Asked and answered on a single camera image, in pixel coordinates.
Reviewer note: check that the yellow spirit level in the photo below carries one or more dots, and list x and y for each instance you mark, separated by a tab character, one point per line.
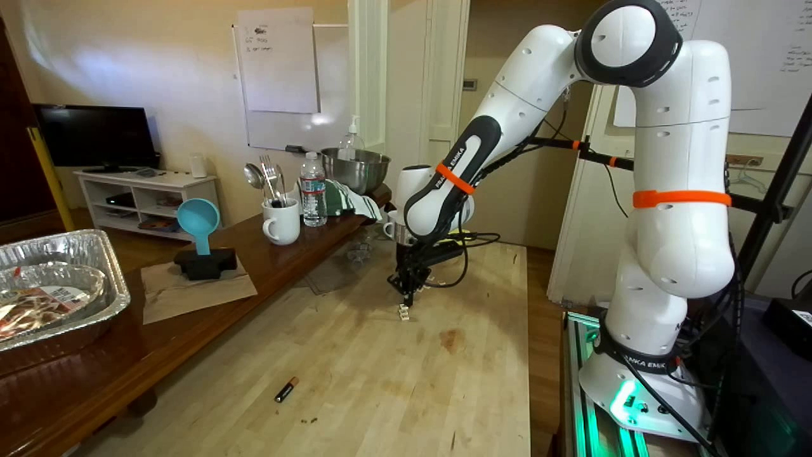
48	173

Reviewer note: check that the metal spoon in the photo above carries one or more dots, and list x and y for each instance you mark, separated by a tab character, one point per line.
273	177
255	177

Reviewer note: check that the aluminium foil tray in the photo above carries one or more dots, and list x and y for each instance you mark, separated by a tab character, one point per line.
103	245

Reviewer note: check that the large white paper sheet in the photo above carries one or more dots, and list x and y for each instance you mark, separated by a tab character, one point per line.
769	66

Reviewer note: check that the black flat television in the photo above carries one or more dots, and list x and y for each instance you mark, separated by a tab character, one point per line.
98	136

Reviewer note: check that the white panel door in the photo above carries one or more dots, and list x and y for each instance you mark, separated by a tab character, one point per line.
410	84

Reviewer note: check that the black marker pen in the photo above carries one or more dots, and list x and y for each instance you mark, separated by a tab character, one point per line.
285	389

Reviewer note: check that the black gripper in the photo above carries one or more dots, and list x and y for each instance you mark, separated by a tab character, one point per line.
410	264

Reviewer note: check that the wall whiteboard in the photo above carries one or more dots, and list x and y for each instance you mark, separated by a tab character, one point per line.
334	84

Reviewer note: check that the brown paper sheet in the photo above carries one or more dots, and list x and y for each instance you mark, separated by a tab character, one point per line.
179	300

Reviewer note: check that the black funnel base block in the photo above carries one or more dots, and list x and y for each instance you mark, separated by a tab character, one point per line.
207	264

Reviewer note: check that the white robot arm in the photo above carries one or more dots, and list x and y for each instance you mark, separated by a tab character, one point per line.
681	127

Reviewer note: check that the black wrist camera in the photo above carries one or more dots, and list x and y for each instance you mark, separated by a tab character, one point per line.
443	248

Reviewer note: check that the green striped white towel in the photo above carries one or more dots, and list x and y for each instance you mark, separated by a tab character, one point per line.
356	203

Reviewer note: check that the black power box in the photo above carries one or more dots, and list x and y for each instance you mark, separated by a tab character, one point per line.
789	325

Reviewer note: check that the crumpled plastic wrapper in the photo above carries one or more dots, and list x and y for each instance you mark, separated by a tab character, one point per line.
41	305

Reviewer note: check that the white ceramic mug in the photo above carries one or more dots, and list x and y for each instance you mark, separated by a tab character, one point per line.
283	226
392	229

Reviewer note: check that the clear pump sanitizer bottle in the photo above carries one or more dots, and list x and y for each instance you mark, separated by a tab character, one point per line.
349	149

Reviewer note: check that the black tripod pole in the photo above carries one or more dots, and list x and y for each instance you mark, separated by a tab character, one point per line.
778	192

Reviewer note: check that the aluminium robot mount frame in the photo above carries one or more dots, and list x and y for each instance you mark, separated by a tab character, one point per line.
580	389

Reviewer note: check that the brown wooden table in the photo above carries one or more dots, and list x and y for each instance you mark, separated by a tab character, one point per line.
85	381

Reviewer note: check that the black rod with orange clips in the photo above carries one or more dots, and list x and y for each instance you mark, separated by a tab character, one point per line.
596	156

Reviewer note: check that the large steel mixing bowl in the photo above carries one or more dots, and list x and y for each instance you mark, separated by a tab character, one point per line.
358	173

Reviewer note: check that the white television stand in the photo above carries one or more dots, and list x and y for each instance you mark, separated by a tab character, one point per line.
152	184

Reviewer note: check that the clear plastic water bottle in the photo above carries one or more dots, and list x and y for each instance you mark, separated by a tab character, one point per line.
312	199

